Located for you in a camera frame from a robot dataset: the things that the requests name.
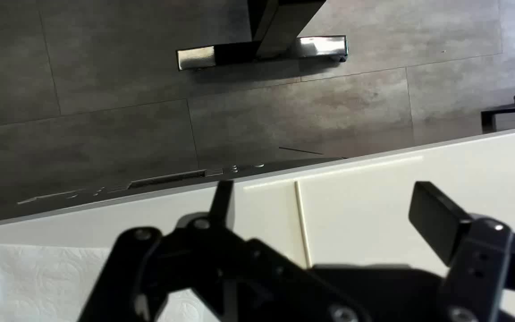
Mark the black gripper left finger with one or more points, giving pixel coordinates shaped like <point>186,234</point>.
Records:
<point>168,262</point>

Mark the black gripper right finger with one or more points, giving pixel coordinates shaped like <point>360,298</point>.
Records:
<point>483,262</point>

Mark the white paper towel sheet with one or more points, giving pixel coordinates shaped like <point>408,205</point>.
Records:
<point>31,280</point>

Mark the black stand with metal foot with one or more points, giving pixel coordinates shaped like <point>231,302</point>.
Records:
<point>281,24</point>

